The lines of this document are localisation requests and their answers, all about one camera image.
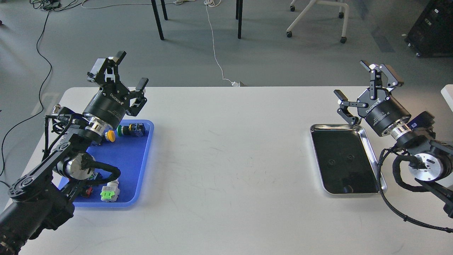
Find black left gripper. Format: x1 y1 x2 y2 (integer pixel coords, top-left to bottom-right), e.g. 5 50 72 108
83 51 149 132

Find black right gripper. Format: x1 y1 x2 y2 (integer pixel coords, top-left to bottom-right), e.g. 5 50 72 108
334 60 411 137

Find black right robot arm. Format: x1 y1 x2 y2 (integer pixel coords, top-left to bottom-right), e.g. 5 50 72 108
334 60 453 233

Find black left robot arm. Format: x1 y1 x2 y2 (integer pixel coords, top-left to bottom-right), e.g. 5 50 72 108
1 51 149 255

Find black table legs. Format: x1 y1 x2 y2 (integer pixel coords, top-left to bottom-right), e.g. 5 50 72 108
151 0 244 41

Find white wheeled chair base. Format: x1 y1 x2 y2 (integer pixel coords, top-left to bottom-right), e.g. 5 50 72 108
286 0 350 44

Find blue plastic tray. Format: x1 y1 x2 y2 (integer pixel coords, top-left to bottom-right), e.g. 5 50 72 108
73 119 154 208

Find silver metal tray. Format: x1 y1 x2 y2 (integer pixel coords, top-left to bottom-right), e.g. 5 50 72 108
310 124 387 196

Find black equipment case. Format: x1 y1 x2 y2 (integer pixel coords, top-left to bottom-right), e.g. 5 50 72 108
405 0 453 58

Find white table edge right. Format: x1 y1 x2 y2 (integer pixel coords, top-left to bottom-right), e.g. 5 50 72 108
441 84 453 111

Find green push button switch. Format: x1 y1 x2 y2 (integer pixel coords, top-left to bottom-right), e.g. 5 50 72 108
116 123 146 137

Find yellow push button switch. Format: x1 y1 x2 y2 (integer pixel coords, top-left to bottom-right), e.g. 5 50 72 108
101 130 116 142

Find black floor cable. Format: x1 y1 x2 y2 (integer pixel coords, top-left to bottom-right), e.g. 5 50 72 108
0 0 78 188

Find white power cable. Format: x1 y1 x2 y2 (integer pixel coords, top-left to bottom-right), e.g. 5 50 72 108
81 0 241 87

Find green white selector switch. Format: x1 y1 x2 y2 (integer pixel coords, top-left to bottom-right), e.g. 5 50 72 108
100 179 120 202

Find red push button switch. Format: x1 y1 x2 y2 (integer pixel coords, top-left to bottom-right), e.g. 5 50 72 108
79 186 93 198

